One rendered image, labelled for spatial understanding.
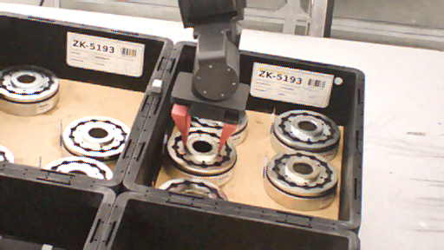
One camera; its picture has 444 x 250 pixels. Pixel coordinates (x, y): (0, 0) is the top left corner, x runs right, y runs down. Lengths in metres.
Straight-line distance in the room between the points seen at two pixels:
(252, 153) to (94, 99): 0.27
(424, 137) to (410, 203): 0.21
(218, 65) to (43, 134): 0.37
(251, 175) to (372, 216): 0.27
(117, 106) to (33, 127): 0.14
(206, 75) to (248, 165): 0.27
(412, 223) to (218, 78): 0.53
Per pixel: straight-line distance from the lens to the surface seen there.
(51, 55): 1.60
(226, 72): 1.22
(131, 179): 1.24
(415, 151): 1.80
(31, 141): 1.47
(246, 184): 1.42
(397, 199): 1.67
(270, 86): 1.55
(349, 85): 1.55
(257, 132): 1.53
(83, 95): 1.58
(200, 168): 1.38
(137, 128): 1.33
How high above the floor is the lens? 1.68
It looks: 32 degrees down
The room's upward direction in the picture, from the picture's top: 6 degrees clockwise
